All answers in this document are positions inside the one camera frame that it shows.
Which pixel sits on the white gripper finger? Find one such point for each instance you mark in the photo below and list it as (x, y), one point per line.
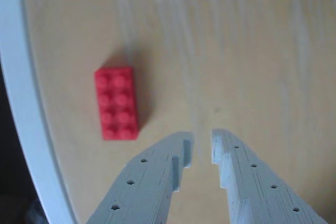
(257, 195)
(147, 187)

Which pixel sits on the red lego block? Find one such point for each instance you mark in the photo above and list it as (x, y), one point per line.
(116, 103)

